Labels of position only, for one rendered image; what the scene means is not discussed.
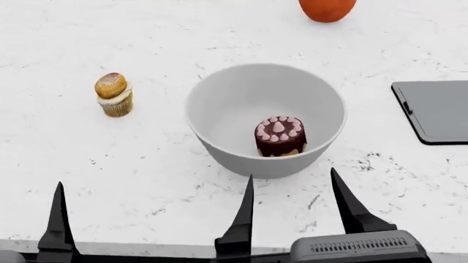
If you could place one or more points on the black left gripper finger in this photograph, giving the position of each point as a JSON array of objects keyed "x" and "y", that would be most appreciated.
[
  {"x": 237, "y": 241},
  {"x": 57, "y": 233}
]

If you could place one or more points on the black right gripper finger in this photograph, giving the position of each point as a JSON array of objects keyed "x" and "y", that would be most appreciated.
[{"x": 356, "y": 219}]

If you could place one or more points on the small chocolate cake pink dollops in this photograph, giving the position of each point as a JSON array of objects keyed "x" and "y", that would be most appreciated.
[{"x": 281, "y": 137}]

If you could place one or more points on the large white bowl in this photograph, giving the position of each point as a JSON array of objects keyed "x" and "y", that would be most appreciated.
[{"x": 241, "y": 109}]

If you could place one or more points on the dark grey flat tray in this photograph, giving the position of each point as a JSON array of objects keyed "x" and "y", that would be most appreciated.
[{"x": 438, "y": 112}]

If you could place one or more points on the cupcake with brown bun topping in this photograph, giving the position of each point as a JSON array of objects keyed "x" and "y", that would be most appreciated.
[{"x": 114, "y": 94}]

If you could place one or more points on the round orange fruit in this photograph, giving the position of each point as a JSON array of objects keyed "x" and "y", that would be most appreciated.
[{"x": 327, "y": 8}]

